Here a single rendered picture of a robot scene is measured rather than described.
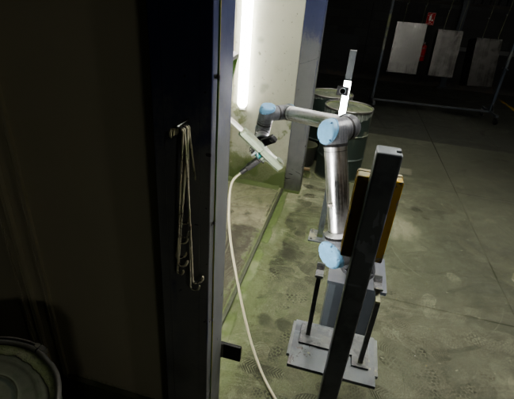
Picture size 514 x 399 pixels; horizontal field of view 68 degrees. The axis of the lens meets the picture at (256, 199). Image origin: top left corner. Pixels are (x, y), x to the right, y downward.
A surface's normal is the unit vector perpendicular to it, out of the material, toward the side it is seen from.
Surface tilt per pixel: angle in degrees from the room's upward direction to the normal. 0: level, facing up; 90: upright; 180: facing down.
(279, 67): 90
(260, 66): 90
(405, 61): 81
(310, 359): 0
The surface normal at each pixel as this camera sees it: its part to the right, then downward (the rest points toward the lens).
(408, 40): -0.23, 0.29
